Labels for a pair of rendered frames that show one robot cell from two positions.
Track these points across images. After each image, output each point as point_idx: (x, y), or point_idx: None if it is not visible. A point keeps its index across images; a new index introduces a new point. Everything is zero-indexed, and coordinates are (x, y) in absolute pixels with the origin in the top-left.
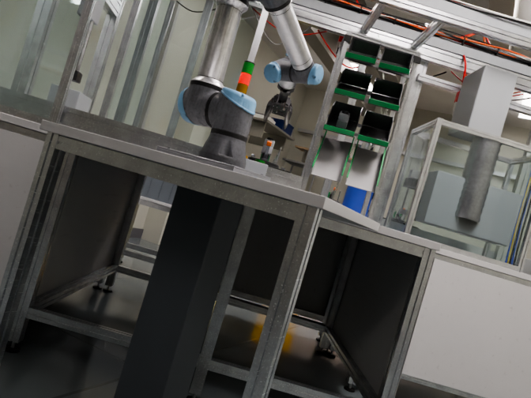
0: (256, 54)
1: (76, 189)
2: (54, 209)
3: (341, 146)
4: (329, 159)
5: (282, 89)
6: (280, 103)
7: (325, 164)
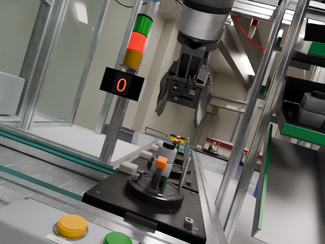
0: (157, 7)
1: None
2: None
3: (300, 155)
4: (285, 188)
5: (188, 42)
6: (183, 79)
7: (279, 205)
